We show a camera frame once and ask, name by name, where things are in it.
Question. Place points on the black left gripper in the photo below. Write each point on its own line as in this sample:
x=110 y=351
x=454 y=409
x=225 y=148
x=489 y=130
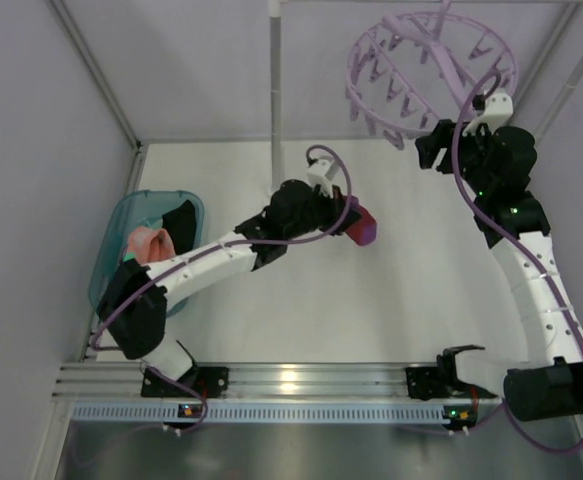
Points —
x=338 y=209

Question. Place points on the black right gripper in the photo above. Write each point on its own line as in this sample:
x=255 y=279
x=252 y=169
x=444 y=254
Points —
x=441 y=145

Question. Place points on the maroon purple sock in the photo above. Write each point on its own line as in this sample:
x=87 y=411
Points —
x=364 y=230

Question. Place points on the lilac round clip hanger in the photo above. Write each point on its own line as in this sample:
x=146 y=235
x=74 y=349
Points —
x=411 y=70

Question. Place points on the pink patterned sock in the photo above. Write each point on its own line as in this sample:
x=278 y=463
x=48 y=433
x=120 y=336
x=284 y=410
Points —
x=147 y=245

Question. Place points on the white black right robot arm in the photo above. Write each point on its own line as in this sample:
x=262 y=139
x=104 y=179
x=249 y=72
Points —
x=549 y=383

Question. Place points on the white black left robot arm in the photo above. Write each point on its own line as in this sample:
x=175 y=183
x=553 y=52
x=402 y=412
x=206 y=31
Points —
x=135 y=304

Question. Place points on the teal transparent plastic bin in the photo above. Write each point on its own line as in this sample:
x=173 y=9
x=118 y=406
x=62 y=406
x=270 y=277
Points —
x=143 y=208

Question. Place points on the white grey rack pole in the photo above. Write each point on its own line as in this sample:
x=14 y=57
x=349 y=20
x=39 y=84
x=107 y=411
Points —
x=275 y=71

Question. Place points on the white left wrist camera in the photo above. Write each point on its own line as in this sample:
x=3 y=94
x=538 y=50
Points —
x=320 y=174

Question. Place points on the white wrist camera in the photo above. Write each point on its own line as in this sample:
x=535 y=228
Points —
x=320 y=174
x=497 y=111

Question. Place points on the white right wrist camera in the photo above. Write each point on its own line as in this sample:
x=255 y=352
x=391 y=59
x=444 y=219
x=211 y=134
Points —
x=497 y=111

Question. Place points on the grey slotted cable duct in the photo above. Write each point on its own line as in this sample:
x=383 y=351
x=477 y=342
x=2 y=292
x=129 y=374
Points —
x=272 y=413

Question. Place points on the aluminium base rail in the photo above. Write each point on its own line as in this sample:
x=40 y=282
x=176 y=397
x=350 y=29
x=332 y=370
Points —
x=268 y=381

